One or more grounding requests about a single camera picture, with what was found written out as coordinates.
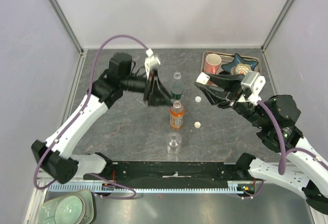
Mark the small patterned bowl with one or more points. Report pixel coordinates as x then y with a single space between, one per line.
241 69

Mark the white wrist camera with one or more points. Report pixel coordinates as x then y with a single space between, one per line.
151 61
251 85

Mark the metal tray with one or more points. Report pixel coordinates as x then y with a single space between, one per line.
227 58

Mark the blue star-shaped dish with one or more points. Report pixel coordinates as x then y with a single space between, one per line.
239 59

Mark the clear bottle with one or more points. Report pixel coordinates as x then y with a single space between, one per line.
173 143

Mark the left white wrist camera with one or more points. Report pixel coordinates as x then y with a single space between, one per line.
151 61

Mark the green ceramic bowl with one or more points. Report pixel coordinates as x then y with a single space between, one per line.
70 210

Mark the orange drink bottle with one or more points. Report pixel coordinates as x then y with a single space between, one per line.
176 115

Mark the white bottle cap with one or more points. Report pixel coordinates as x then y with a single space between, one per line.
197 124
198 99

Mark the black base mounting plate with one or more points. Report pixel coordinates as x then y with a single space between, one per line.
129 170

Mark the far white bottle cap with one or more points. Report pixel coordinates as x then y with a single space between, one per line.
198 99

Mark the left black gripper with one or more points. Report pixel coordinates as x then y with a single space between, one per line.
161 97

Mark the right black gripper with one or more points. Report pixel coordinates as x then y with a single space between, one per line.
217 96

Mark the pink mug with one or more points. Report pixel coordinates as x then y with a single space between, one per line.
212 63

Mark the green ceramic plate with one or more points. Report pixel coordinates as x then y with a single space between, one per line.
47 209

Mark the slotted cable duct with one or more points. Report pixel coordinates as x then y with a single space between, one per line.
101 187

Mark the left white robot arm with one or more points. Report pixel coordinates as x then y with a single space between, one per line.
55 155

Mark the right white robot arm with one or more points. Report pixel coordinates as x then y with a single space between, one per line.
301 168

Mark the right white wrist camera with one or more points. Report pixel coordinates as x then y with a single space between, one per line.
251 85

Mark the middle white bottle cap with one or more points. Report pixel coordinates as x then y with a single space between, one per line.
197 124

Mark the green label water bottle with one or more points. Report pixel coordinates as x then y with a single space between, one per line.
177 86

